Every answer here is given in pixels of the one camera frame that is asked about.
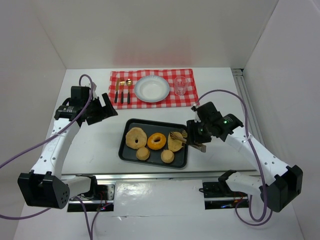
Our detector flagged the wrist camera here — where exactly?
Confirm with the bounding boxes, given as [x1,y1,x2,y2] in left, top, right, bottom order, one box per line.
[191,103,201,122]
[85,82,97,100]

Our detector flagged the gold knife black handle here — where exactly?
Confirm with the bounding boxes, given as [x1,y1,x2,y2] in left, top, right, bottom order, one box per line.
[114,78,120,103]

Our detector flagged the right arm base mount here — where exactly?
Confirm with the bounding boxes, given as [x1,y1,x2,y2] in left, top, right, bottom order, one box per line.
[199,182,249,210]

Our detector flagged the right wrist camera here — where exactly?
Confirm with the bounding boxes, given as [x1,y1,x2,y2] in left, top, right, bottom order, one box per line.
[191,103,201,122]

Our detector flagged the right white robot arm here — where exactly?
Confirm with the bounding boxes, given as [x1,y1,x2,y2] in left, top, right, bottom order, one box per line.
[187,102,303,213]

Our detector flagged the aluminium rail front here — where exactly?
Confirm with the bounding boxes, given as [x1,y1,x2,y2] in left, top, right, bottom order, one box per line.
[61,170,260,181]

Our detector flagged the gold fork black handle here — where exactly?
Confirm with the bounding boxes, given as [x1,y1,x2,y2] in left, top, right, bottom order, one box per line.
[120,78,126,104]

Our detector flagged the red checkered cloth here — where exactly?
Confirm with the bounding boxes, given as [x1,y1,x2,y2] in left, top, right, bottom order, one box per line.
[108,68,199,110]

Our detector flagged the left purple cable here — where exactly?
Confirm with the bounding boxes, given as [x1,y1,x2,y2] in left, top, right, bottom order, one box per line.
[0,73,113,240]

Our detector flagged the orange glazed donut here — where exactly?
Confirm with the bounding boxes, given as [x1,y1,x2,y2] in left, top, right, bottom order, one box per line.
[147,132,167,151]

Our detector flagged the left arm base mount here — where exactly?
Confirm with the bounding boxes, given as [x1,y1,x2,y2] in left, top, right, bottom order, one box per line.
[67,174,116,213]

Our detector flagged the white paper plate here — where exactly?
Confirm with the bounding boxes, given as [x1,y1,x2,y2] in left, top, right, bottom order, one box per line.
[134,75,170,103]

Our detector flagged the clear drinking glass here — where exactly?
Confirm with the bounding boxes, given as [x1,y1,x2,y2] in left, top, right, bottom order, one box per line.
[173,76,189,96]

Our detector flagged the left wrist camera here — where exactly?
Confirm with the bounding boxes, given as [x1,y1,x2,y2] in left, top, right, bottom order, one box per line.
[85,82,97,100]

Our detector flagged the plain beige bagel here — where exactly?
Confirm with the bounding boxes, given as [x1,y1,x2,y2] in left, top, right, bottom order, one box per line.
[125,127,148,150]

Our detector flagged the gold spoon black handle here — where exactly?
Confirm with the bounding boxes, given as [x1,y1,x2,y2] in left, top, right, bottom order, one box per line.
[125,78,133,105]

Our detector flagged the aluminium rail right side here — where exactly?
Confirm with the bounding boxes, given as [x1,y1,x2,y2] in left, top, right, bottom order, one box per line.
[231,68,265,146]

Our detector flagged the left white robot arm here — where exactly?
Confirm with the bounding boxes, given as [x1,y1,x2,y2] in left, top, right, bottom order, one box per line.
[17,86,117,209]

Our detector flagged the metal tongs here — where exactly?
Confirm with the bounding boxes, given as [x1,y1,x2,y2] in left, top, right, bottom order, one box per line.
[170,129,207,153]

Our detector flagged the small round bun right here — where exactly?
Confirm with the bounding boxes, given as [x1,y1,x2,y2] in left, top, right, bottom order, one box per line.
[161,149,175,164]

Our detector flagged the aluminium rail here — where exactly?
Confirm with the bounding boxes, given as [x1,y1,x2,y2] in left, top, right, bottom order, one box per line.
[231,68,265,146]
[61,170,260,181]

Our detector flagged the speckled bread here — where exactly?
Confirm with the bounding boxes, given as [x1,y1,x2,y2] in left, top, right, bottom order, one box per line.
[167,133,184,153]

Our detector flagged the black baking tray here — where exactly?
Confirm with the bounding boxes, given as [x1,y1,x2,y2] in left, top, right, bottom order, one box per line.
[118,118,188,169]

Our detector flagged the small round bun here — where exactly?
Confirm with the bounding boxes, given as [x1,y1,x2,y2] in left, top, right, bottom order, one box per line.
[136,147,150,161]
[161,149,175,164]

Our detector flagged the small round bun left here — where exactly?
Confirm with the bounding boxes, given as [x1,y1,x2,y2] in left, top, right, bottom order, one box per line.
[136,147,150,161]

